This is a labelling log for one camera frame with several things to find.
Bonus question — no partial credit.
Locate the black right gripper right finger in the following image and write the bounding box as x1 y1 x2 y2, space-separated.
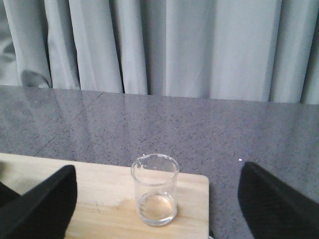
238 162 319 239

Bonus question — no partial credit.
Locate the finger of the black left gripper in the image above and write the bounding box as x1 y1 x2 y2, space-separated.
0 182 21 208

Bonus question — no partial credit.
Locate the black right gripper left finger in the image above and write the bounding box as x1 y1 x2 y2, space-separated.
0 165 77 239

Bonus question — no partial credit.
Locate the small glass beaker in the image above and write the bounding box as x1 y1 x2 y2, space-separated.
131 153 180 227

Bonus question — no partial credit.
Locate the wooden cutting board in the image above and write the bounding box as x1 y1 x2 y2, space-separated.
0 153 209 239

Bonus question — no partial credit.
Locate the grey curtain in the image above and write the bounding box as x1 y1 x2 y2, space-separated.
0 0 319 104

